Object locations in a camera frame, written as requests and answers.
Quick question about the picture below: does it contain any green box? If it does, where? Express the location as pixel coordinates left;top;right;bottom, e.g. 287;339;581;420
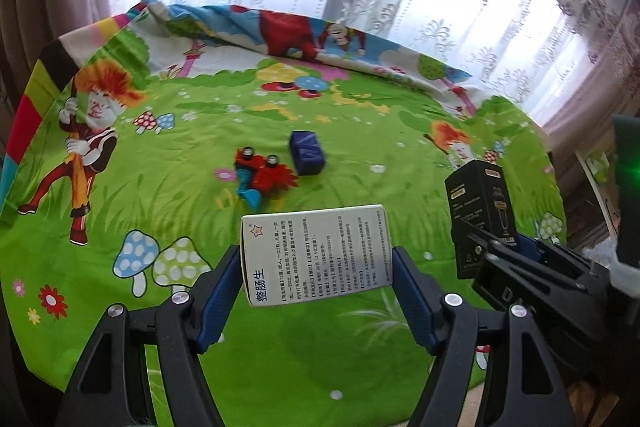
584;151;615;184

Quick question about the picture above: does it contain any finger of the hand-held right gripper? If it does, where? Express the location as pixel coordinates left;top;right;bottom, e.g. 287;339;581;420
457;217;610;343
515;232;612;280

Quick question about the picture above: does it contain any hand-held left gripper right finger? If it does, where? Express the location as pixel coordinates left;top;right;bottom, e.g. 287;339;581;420
391;246;577;427

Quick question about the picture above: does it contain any white shelf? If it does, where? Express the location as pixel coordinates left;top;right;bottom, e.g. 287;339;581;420
574;148;622;235

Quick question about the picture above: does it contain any white medicine box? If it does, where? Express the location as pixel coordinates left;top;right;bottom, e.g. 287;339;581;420
241;204;394;309

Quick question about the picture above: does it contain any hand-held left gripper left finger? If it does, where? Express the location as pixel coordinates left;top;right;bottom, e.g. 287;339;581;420
54;244;246;427

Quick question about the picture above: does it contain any black box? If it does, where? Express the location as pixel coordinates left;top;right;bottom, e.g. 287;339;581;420
444;160;517;281

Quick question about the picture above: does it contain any dark blue box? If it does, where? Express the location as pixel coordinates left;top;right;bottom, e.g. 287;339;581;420
289;130;327;178

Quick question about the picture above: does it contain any brown floral curtain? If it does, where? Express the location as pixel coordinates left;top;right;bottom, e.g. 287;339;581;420
500;0;640;145

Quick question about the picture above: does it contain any printed green blanket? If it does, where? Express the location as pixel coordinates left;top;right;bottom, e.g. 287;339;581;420
0;0;569;427

